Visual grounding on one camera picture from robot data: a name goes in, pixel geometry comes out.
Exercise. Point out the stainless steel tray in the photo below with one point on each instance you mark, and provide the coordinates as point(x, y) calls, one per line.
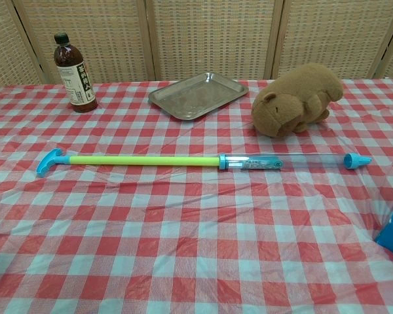
point(196, 96)

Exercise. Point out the red white checkered tablecloth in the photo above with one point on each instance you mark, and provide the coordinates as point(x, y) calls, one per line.
point(183, 229)

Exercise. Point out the brown capybara plush toy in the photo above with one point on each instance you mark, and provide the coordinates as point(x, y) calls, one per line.
point(294, 98)

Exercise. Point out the bamboo folding screen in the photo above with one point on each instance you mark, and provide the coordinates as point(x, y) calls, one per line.
point(209, 36)

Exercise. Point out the brown sauce bottle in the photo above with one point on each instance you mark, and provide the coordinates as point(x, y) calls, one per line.
point(80, 81)

